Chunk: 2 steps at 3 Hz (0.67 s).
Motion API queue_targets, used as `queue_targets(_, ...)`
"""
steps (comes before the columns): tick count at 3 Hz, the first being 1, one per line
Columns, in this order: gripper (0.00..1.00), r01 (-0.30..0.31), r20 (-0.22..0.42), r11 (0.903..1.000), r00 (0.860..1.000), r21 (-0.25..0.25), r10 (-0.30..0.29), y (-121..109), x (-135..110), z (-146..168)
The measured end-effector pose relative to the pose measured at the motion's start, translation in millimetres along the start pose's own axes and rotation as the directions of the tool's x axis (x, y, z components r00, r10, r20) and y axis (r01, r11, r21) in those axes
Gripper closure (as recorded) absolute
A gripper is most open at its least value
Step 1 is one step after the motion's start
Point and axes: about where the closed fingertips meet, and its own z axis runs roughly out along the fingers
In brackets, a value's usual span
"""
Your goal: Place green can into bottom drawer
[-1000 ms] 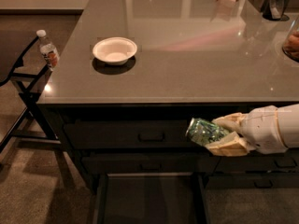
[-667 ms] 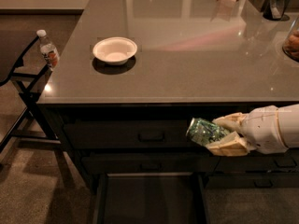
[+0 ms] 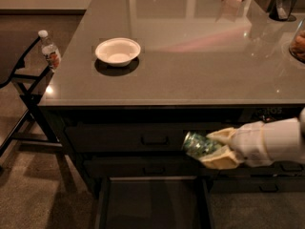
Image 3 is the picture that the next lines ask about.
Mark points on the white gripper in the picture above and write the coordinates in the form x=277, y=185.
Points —
x=249, y=144

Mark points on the green soda can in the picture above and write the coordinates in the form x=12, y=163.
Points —
x=197, y=145

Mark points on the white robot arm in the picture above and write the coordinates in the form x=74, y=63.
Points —
x=284, y=145

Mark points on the bottom right drawer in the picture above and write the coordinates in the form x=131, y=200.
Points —
x=259, y=185

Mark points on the middle right drawer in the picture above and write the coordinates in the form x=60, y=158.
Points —
x=279, y=169

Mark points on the open bottom left drawer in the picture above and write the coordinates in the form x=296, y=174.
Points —
x=154, y=203

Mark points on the middle left drawer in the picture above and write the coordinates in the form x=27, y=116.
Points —
x=145, y=166

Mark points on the top left drawer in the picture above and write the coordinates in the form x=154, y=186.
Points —
x=133, y=137

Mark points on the dark counter cabinet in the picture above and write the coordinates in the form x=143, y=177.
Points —
x=197, y=64

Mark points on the glass jar with snacks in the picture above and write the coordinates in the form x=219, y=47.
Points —
x=297, y=46

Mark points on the white paper bowl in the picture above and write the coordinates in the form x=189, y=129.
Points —
x=117, y=52

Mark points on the black metal chair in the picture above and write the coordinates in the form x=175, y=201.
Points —
x=14, y=47

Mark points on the clear plastic water bottle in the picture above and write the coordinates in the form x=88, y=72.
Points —
x=49, y=50

